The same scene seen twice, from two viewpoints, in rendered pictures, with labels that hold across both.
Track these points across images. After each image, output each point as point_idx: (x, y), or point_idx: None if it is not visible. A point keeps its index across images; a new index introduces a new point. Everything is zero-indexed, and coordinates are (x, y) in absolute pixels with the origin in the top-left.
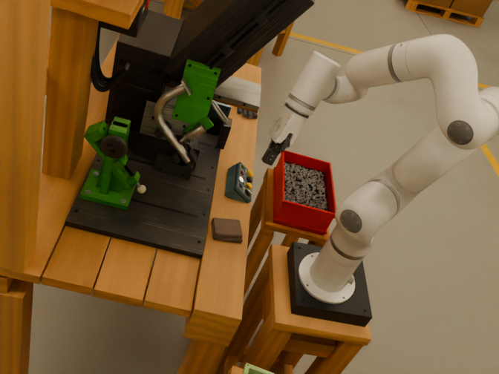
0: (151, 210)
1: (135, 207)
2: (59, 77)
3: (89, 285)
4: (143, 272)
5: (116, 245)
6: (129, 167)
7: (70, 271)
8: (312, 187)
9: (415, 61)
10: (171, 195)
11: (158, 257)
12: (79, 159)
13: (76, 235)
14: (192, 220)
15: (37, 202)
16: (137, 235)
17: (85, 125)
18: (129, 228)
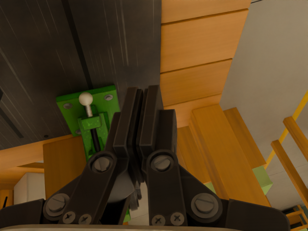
0: (96, 63)
1: (102, 79)
2: None
3: (229, 63)
4: (205, 24)
5: (168, 65)
6: (27, 114)
7: (214, 81)
8: None
9: None
10: (41, 53)
11: (175, 17)
12: (56, 143)
13: (167, 96)
14: (80, 2)
15: (220, 167)
16: (154, 59)
17: (50, 189)
18: (145, 70)
